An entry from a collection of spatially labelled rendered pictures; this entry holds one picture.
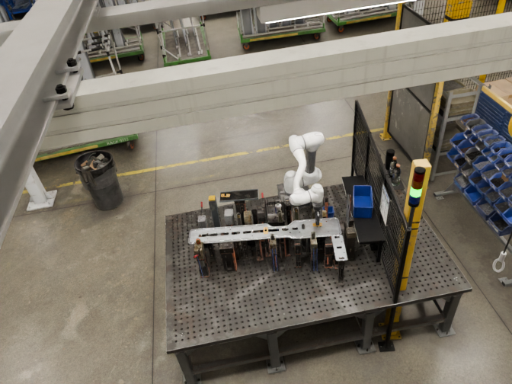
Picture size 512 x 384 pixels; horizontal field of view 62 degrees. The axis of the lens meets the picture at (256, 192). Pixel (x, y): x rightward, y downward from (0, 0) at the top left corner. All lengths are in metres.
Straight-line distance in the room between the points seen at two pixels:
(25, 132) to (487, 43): 0.98
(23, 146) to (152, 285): 4.32
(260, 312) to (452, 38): 2.99
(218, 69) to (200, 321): 3.02
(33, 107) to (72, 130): 0.12
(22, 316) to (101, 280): 0.87
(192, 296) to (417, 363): 2.10
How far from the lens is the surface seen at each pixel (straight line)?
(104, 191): 5.98
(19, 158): 0.78
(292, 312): 3.71
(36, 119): 0.89
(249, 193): 4.06
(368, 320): 3.96
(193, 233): 4.01
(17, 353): 5.18
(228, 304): 3.82
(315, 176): 4.40
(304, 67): 0.97
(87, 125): 1.01
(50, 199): 6.82
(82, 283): 5.41
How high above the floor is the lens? 3.77
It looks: 40 degrees down
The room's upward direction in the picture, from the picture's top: 7 degrees counter-clockwise
